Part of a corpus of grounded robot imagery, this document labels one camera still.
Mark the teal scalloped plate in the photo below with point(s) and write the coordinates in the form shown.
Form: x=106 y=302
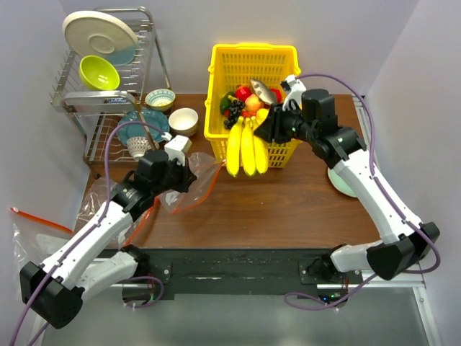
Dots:
x=152 y=117

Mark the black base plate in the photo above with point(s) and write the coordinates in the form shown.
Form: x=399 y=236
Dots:
x=237 y=271

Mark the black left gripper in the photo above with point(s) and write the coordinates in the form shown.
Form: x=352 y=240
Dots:
x=186 y=177

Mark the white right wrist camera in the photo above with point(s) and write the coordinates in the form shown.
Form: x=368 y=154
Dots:
x=294 y=89

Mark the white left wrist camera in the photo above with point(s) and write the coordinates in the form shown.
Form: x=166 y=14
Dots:
x=177 y=149

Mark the metal dish rack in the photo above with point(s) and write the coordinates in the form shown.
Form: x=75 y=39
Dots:
x=96 y=113

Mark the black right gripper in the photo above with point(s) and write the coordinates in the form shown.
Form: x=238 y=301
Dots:
x=271 y=128

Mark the dark green toy pepper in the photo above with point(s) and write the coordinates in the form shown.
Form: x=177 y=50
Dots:
x=226 y=102

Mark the mint green saucer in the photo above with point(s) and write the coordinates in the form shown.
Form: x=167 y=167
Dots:
x=339 y=184

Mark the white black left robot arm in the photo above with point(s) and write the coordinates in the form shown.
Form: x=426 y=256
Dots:
x=56 y=288

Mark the large cream blue plate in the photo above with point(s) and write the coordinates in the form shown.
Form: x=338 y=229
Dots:
x=94 y=33

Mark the white cream bowl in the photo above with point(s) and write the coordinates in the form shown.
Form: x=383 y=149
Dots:
x=184 y=121

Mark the toy peach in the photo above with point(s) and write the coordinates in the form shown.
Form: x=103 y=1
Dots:
x=253 y=103

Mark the crumpled clear plastic bag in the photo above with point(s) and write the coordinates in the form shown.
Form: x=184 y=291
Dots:
x=91 y=203

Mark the black toy grapes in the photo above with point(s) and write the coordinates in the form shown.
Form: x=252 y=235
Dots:
x=234 y=111

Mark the grey toy fish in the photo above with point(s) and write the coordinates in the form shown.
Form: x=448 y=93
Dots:
x=263 y=92

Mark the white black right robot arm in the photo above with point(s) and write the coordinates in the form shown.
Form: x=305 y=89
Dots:
x=404 y=237

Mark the clear bag red zipper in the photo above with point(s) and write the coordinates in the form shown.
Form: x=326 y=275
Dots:
x=36 y=238

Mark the clear zip top bag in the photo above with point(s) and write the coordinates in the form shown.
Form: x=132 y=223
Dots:
x=206 y=169

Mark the lime green bowl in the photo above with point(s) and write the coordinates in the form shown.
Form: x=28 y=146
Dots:
x=98 y=74

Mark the teal patterned small bowl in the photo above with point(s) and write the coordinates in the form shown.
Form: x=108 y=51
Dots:
x=160 y=99

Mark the yellow toy banana bunch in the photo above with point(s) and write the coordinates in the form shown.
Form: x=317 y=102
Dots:
x=245 y=149

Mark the yellow toy pear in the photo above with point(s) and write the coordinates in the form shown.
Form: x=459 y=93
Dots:
x=261 y=115

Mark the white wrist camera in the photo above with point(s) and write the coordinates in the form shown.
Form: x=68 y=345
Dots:
x=177 y=149
x=294 y=89

